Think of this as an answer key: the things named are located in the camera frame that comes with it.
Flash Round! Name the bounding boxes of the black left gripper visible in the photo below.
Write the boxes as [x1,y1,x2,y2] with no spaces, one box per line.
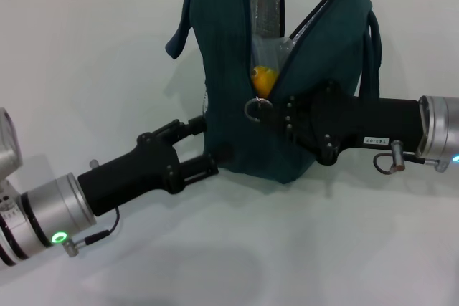
[77,115,234,216]

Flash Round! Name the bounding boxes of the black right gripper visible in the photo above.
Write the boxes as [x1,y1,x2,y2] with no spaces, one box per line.
[257,82,424,163]

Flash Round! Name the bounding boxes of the dark teal insulated lunch bag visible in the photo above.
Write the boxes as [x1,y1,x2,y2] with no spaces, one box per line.
[164,0,382,185]

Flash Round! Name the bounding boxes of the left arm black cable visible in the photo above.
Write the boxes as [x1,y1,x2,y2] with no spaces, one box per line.
[63,207,121,257]

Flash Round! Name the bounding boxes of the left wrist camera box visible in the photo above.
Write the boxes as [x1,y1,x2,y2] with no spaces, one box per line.
[0,107,23,182]

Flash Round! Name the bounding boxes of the yellow banana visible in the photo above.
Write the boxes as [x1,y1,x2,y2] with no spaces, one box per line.
[250,65,280,99]

